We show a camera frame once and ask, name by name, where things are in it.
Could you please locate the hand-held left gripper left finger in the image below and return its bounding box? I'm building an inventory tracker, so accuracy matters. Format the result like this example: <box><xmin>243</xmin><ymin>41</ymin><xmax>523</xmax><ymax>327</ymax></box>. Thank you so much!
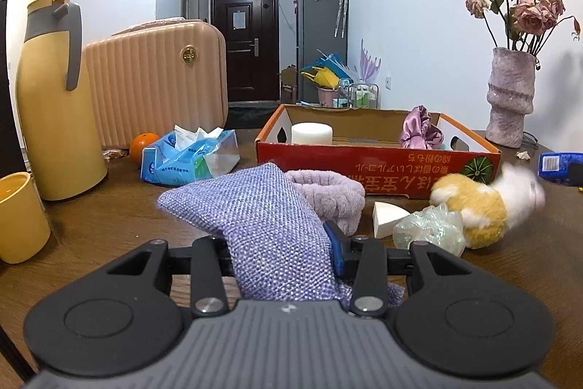
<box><xmin>105</xmin><ymin>236</ymin><xmax>234</xmax><ymax>318</ymax></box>

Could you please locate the dark brown entrance door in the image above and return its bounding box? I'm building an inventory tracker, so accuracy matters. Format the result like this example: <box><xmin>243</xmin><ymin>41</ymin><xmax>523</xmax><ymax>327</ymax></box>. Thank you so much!
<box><xmin>212</xmin><ymin>0</ymin><xmax>278</xmax><ymax>104</ymax></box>

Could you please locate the brown cardboard box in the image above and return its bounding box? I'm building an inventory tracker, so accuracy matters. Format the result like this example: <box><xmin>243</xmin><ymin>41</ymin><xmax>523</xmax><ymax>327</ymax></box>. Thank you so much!
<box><xmin>279</xmin><ymin>65</ymin><xmax>301</xmax><ymax>102</ymax></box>

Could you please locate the black bag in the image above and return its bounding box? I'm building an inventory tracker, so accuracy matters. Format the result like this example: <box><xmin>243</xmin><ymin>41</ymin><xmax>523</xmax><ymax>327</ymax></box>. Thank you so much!
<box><xmin>228</xmin><ymin>107</ymin><xmax>278</xmax><ymax>129</ymax></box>

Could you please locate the white wedge sponge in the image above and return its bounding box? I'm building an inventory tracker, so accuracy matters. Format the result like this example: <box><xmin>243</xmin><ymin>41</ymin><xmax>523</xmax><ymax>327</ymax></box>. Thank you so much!
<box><xmin>372</xmin><ymin>201</ymin><xmax>411</xmax><ymax>239</ymax></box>

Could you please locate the pink textured vase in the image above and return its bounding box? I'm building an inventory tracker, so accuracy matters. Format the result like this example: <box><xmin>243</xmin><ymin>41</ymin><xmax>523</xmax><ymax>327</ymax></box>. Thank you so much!
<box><xmin>485</xmin><ymin>47</ymin><xmax>538</xmax><ymax>149</ymax></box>

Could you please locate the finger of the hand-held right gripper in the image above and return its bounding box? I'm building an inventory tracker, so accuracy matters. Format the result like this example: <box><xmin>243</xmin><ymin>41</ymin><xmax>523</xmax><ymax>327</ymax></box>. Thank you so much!
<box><xmin>537</xmin><ymin>152</ymin><xmax>583</xmax><ymax>189</ymax></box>

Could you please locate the lilac fluffy headband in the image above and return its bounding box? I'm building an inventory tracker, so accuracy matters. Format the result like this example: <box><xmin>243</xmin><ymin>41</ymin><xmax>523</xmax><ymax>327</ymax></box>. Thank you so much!
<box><xmin>285</xmin><ymin>169</ymin><xmax>366</xmax><ymax>237</ymax></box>

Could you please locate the iridescent plastic wrap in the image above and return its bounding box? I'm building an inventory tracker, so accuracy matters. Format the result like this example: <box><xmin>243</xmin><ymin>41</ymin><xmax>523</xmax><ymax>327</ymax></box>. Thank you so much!
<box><xmin>392</xmin><ymin>204</ymin><xmax>467</xmax><ymax>255</ymax></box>

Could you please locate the folded clear umbrella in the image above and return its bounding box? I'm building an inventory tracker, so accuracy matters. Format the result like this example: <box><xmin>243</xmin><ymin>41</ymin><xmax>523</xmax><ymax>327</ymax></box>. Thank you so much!
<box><xmin>334</xmin><ymin>0</ymin><xmax>349</xmax><ymax>39</ymax></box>

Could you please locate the metal trolley rack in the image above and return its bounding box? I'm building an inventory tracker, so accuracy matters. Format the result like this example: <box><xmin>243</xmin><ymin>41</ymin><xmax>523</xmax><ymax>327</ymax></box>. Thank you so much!
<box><xmin>336</xmin><ymin>81</ymin><xmax>381</xmax><ymax>109</ymax></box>

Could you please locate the red cardboard box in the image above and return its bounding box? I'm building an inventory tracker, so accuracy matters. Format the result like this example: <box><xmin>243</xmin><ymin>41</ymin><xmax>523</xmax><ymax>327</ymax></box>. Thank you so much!
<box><xmin>255</xmin><ymin>103</ymin><xmax>502</xmax><ymax>199</ymax></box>

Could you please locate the pile of coloured hangers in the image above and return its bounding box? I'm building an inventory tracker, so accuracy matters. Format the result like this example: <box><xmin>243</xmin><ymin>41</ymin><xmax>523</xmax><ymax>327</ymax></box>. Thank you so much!
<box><xmin>300</xmin><ymin>51</ymin><xmax>353</xmax><ymax>89</ymax></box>

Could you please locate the pink ribbed suitcase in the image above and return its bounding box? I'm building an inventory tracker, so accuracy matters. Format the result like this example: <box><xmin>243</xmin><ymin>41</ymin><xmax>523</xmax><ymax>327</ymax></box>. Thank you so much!
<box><xmin>83</xmin><ymin>19</ymin><xmax>228</xmax><ymax>150</ymax></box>

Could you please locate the yellow thermos jug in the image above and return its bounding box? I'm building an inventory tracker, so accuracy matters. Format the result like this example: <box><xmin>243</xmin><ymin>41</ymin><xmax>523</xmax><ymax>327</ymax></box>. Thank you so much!
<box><xmin>16</xmin><ymin>0</ymin><xmax>109</xmax><ymax>202</ymax></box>

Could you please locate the yellow mug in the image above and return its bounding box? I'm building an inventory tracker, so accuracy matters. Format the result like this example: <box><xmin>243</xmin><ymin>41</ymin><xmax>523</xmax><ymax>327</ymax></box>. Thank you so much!
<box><xmin>0</xmin><ymin>171</ymin><xmax>52</xmax><ymax>265</ymax></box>

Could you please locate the pink bucket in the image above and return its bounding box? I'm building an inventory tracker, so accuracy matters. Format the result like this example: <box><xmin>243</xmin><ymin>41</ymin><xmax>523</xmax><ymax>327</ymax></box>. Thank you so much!
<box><xmin>316</xmin><ymin>86</ymin><xmax>340</xmax><ymax>107</ymax></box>

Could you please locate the yellow and white plush toy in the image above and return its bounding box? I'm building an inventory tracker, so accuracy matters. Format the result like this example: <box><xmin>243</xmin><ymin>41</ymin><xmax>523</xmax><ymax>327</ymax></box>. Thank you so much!
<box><xmin>429</xmin><ymin>163</ymin><xmax>547</xmax><ymax>250</ymax></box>

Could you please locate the blue tissue pack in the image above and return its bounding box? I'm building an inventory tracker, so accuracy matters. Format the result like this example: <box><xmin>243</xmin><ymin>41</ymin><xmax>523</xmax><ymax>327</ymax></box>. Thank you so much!
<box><xmin>140</xmin><ymin>125</ymin><xmax>241</xmax><ymax>188</ymax></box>

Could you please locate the grey metal cabinet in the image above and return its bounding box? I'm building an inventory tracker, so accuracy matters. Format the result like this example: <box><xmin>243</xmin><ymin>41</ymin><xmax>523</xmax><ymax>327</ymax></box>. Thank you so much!
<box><xmin>295</xmin><ymin>0</ymin><xmax>349</xmax><ymax>105</ymax></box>

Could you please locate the purple woven pouch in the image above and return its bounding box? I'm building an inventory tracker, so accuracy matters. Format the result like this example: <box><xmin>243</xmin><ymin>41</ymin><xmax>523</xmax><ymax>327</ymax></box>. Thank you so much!
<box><xmin>157</xmin><ymin>163</ymin><xmax>406</xmax><ymax>312</ymax></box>

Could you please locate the pink satin scrunchie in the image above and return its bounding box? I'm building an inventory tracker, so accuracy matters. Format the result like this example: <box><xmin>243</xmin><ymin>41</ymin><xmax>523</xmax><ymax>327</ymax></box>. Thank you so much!
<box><xmin>400</xmin><ymin>105</ymin><xmax>445</xmax><ymax>149</ymax></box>

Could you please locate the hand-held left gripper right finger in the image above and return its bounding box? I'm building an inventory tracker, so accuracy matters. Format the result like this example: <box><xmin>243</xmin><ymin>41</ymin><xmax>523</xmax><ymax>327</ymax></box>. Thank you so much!
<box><xmin>324</xmin><ymin>221</ymin><xmax>475</xmax><ymax>319</ymax></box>

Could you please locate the white round sponge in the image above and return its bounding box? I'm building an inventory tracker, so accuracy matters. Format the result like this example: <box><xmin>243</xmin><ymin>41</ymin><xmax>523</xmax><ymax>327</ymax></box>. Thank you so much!
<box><xmin>290</xmin><ymin>122</ymin><xmax>333</xmax><ymax>146</ymax></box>

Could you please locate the orange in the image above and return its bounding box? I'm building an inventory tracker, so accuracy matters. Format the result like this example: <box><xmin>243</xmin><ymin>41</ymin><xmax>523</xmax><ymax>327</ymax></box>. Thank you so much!
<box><xmin>129</xmin><ymin>133</ymin><xmax>161</xmax><ymax>164</ymax></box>

